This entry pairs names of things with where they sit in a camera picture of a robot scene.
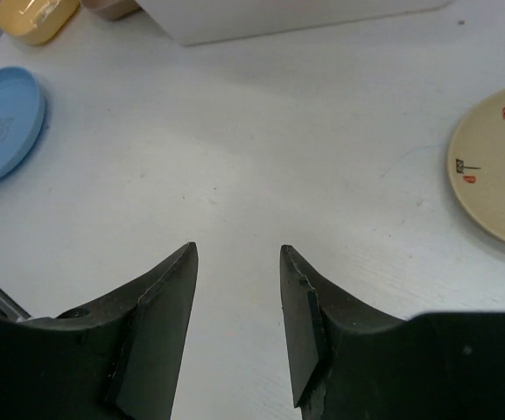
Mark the brown square plate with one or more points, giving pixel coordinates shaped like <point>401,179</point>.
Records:
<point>111,10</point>

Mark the white plastic bin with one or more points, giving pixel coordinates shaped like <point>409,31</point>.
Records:
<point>194,22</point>

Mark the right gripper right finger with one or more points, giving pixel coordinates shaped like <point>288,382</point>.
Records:
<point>349,360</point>

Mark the blue round plate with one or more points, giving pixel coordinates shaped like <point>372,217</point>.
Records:
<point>22,114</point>

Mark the yellow square plate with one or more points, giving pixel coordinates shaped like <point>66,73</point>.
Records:
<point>35,22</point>

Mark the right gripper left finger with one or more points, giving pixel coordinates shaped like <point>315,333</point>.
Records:
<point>116,357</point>

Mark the small floral cream plate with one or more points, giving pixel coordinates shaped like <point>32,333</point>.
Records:
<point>476,164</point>

